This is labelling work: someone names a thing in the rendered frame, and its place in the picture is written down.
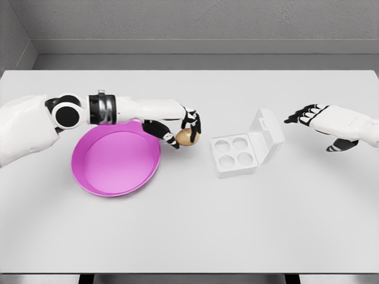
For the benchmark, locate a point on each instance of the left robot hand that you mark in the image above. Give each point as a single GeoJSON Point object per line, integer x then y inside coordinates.
{"type": "Point", "coordinates": [165, 109]}

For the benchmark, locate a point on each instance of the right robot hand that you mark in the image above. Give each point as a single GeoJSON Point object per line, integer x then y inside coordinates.
{"type": "Point", "coordinates": [331, 118]}

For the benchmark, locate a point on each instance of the brown egg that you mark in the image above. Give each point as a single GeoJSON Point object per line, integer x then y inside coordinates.
{"type": "Point", "coordinates": [187, 137]}

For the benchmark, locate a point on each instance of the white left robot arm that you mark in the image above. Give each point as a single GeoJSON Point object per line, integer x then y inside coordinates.
{"type": "Point", "coordinates": [26, 124]}

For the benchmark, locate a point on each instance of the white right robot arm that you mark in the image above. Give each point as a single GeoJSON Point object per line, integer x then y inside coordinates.
{"type": "Point", "coordinates": [370, 130]}

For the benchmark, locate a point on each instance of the white egg box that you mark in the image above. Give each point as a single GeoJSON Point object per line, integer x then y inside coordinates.
{"type": "Point", "coordinates": [245, 148]}

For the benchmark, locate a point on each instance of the pink round plate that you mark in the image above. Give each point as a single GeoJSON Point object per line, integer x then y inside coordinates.
{"type": "Point", "coordinates": [115, 161]}

